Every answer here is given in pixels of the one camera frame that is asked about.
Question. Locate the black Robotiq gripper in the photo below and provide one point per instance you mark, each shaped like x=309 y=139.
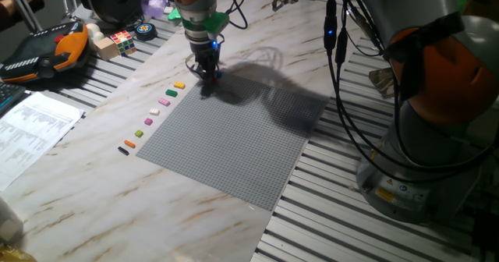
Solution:
x=204 y=47

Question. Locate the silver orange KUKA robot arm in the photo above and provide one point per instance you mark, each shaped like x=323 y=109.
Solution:
x=409 y=4

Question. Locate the person's dark sleeved forearm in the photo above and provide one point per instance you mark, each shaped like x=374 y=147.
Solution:
x=15 y=14

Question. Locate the yellow Lego brick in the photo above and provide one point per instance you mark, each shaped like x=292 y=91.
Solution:
x=179 y=85

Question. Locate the green Lego brick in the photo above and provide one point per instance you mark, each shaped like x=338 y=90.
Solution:
x=171 y=93

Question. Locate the pink Lego brick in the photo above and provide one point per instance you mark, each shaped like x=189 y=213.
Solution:
x=164 y=102

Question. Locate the white Lego brick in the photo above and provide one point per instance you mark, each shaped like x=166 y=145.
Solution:
x=154 y=112

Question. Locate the small magenta Lego brick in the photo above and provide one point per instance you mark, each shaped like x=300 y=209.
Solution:
x=148 y=121

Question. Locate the grey Lego baseplate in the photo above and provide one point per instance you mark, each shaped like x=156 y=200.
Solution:
x=218 y=156

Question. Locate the small lime Lego brick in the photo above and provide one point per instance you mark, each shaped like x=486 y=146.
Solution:
x=139 y=133

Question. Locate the small orange Lego brick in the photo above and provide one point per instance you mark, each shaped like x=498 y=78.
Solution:
x=129 y=144

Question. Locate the small black Lego brick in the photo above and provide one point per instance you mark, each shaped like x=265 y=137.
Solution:
x=123 y=151

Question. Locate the black disc with yellow centre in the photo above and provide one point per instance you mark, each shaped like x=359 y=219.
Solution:
x=146 y=31

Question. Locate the translucent purple object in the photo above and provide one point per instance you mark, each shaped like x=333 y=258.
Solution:
x=154 y=6

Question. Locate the Rubik's cube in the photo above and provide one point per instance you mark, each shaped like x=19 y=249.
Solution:
x=123 y=43

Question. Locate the wooden cube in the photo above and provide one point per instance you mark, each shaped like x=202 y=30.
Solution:
x=106 y=49

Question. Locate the black filament spool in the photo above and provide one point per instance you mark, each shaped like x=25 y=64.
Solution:
x=111 y=1

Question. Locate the white round figurine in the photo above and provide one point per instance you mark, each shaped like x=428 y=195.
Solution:
x=93 y=31

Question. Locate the black orange teach pendant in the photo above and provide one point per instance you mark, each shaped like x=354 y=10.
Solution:
x=35 y=55

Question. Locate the marble pattern table sheet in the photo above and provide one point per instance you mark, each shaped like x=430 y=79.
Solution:
x=97 y=215

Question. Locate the printed paper sheet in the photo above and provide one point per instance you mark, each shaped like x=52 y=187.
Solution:
x=31 y=133

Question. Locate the green cloth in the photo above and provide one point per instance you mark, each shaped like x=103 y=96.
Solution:
x=462 y=1

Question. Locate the gold foil bag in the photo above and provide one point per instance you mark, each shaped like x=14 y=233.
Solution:
x=13 y=254

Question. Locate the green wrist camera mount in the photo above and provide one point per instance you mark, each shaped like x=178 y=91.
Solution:
x=212 y=22

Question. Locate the shiny metal bracket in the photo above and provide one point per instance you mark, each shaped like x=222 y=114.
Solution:
x=380 y=82

